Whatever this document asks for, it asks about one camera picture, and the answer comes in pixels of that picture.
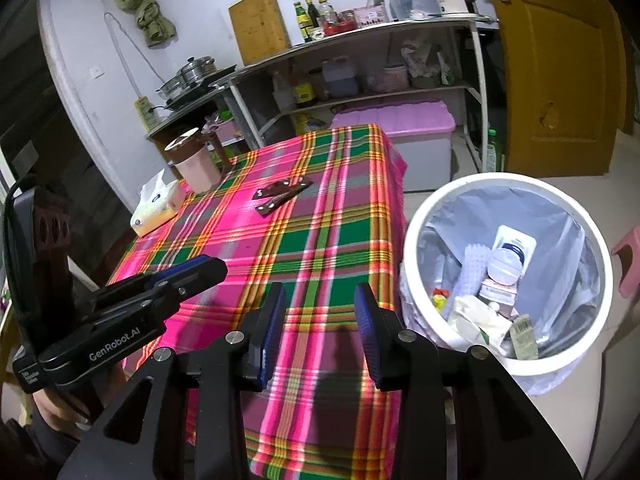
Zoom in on crumpled plastic bags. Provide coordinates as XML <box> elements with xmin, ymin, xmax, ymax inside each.
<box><xmin>400</xmin><ymin>42</ymin><xmax>456</xmax><ymax>88</ymax></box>

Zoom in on steel pot with lid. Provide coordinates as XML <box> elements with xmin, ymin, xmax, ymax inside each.
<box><xmin>157</xmin><ymin>76</ymin><xmax>193</xmax><ymax>101</ymax></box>
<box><xmin>181</xmin><ymin>56</ymin><xmax>218</xmax><ymax>83</ymax></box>

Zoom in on person's left forearm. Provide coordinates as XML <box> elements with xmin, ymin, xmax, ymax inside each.
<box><xmin>0</xmin><ymin>410</ymin><xmax>78</xmax><ymax>480</ymax></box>

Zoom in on white foam mesh sleeve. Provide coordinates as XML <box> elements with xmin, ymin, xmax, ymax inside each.
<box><xmin>452</xmin><ymin>243</ymin><xmax>493</xmax><ymax>306</ymax></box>

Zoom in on pink plastic stool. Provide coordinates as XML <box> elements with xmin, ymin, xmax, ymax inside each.
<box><xmin>610</xmin><ymin>226</ymin><xmax>640</xmax><ymax>297</ymax></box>

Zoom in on small pink white box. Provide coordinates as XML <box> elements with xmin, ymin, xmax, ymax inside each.
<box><xmin>477</xmin><ymin>282</ymin><xmax>518</xmax><ymax>311</ymax></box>

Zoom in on clear plastic jug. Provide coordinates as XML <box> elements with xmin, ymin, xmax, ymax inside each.
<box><xmin>271</xmin><ymin>71</ymin><xmax>293</xmax><ymax>113</ymax></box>

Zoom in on blue plastic jug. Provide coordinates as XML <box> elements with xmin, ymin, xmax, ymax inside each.
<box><xmin>321</xmin><ymin>56</ymin><xmax>360</xmax><ymax>100</ymax></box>

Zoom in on green printed packet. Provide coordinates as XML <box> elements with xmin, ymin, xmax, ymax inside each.
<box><xmin>510</xmin><ymin>314</ymin><xmax>540</xmax><ymax>360</ymax></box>

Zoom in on green hanging cloth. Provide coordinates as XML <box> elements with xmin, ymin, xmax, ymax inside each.
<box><xmin>102</xmin><ymin>0</ymin><xmax>177</xmax><ymax>50</ymax></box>

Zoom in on green bottle yellow label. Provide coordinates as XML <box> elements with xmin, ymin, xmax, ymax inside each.
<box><xmin>293</xmin><ymin>1</ymin><xmax>315</xmax><ymax>43</ymax></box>

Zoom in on pink plastic basket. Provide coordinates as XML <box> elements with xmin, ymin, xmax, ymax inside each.
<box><xmin>202</xmin><ymin>110</ymin><xmax>238</xmax><ymax>143</ymax></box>

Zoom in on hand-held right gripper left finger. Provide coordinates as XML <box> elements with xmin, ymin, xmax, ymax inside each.
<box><xmin>56</xmin><ymin>282</ymin><xmax>288</xmax><ymax>480</ymax></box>

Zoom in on clear round plastic bottle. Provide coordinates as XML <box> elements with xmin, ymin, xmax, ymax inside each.
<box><xmin>486</xmin><ymin>250</ymin><xmax>523</xmax><ymax>286</ymax></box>

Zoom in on person's left hand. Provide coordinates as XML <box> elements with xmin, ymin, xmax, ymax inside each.
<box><xmin>32</xmin><ymin>392</ymin><xmax>91</xmax><ymax>433</ymax></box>

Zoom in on yellow wooden door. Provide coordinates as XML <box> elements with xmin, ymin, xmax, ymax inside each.
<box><xmin>480</xmin><ymin>0</ymin><xmax>633</xmax><ymax>178</ymax></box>

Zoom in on wooden cutting board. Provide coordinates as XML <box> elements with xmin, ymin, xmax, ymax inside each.
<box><xmin>228</xmin><ymin>0</ymin><xmax>292</xmax><ymax>66</ymax></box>

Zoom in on white tissue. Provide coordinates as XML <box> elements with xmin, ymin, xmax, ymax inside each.
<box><xmin>447</xmin><ymin>296</ymin><xmax>511</xmax><ymax>356</ymax></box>

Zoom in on pink food bag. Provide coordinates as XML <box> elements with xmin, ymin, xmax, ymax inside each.
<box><xmin>365</xmin><ymin>62</ymin><xmax>410</xmax><ymax>93</ymax></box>

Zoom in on yellow label oil bottle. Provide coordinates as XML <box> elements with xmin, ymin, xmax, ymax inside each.
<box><xmin>292</xmin><ymin>77</ymin><xmax>317</xmax><ymax>107</ymax></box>

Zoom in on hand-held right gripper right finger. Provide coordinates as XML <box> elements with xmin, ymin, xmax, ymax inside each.
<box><xmin>353</xmin><ymin>282</ymin><xmax>583</xmax><ymax>480</ymax></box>

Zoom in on clear plastic container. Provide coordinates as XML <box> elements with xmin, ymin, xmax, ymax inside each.
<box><xmin>382</xmin><ymin>0</ymin><xmax>441</xmax><ymax>21</ymax></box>

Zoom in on white plastic bin liner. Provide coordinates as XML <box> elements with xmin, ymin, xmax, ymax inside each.
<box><xmin>400</xmin><ymin>185</ymin><xmax>601</xmax><ymax>396</ymax></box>

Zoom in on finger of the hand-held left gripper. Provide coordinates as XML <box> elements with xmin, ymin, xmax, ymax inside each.
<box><xmin>92</xmin><ymin>257</ymin><xmax>229</xmax><ymax>331</ymax></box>
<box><xmin>95</xmin><ymin>254</ymin><xmax>213</xmax><ymax>301</ymax></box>

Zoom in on white round trash bin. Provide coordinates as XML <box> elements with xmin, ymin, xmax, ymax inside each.
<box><xmin>400</xmin><ymin>172</ymin><xmax>615</xmax><ymax>396</ymax></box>

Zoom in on brown snack wrapper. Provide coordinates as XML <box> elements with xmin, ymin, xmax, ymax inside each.
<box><xmin>255</xmin><ymin>192</ymin><xmax>301</xmax><ymax>215</ymax></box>
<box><xmin>253</xmin><ymin>177</ymin><xmax>315</xmax><ymax>201</ymax></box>

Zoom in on white metal shelf unit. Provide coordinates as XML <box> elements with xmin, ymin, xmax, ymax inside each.
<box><xmin>227</xmin><ymin>12</ymin><xmax>493</xmax><ymax>173</ymax></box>

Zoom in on pink jug brown lid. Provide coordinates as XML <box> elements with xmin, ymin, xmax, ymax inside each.
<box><xmin>164</xmin><ymin>128</ymin><xmax>233</xmax><ymax>194</ymax></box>

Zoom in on yellowed power strip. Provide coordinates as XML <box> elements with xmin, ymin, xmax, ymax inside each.
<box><xmin>134</xmin><ymin>97</ymin><xmax>160</xmax><ymax>133</ymax></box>

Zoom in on pink green plaid tablecloth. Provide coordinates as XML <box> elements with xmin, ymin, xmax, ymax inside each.
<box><xmin>107</xmin><ymin>124</ymin><xmax>408</xmax><ymax>480</ymax></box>

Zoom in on tissue pack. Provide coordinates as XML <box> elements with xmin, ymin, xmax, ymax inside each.
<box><xmin>130</xmin><ymin>167</ymin><xmax>186</xmax><ymax>237</ymax></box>

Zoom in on large green plastic bottle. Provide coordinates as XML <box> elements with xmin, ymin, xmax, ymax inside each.
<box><xmin>482</xmin><ymin>128</ymin><xmax>505</xmax><ymax>173</ymax></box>

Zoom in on pink printed box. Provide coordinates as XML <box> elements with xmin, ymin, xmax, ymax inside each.
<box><xmin>352</xmin><ymin>5</ymin><xmax>391</xmax><ymax>28</ymax></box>

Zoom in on pink lidded storage box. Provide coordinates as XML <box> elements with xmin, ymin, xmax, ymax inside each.
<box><xmin>330</xmin><ymin>100</ymin><xmax>457</xmax><ymax>193</ymax></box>

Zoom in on white blue blister packet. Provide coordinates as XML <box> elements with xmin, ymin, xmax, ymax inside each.
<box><xmin>492</xmin><ymin>225</ymin><xmax>538</xmax><ymax>281</ymax></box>

